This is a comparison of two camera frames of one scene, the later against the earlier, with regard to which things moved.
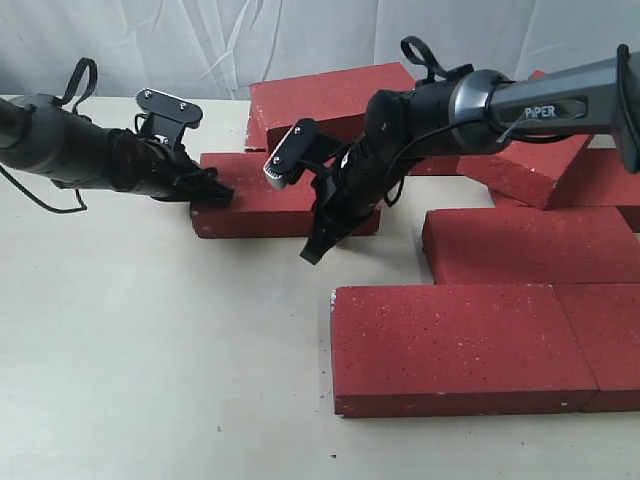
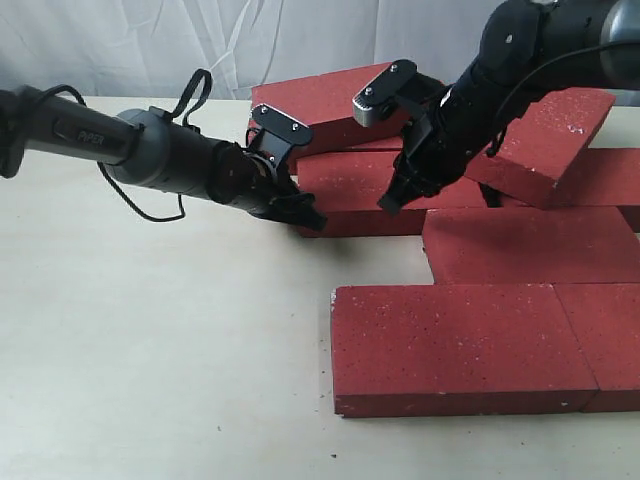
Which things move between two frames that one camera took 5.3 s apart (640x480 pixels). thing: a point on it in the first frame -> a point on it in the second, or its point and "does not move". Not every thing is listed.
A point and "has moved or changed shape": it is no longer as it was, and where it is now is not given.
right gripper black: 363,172 -> 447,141
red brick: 404,350 does not move
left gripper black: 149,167 -> 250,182
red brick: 556,245 does not move
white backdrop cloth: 213,49 does not move
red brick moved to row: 259,210 has moved or changed shape
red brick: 605,317 does not move
